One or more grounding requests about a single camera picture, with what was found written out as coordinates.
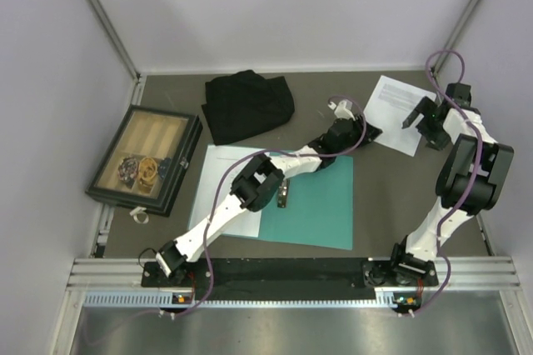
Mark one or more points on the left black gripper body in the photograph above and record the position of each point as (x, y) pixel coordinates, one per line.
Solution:
(355, 137)

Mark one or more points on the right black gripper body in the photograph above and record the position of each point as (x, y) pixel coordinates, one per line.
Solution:
(431, 130)

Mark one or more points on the black folder clip mechanism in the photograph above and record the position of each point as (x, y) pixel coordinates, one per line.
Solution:
(282, 194)

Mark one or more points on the teal file folder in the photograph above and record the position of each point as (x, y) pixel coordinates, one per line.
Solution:
(318, 211)

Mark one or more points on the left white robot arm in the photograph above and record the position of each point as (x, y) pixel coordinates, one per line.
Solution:
(256, 185)

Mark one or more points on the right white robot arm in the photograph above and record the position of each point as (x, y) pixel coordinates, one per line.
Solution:
(470, 181)

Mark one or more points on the black folded cloth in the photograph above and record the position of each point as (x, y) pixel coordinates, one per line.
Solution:
(246, 104)

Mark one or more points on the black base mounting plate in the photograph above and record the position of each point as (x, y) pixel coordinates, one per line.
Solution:
(284, 279)

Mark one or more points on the black glass-lid display box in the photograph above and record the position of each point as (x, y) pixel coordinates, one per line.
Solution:
(147, 160)

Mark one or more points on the white zip tie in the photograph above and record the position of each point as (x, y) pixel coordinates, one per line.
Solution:
(139, 215)

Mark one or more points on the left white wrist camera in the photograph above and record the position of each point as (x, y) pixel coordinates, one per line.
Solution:
(342, 109)

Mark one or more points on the grey slotted cable duct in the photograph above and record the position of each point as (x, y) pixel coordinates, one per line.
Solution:
(174, 300)

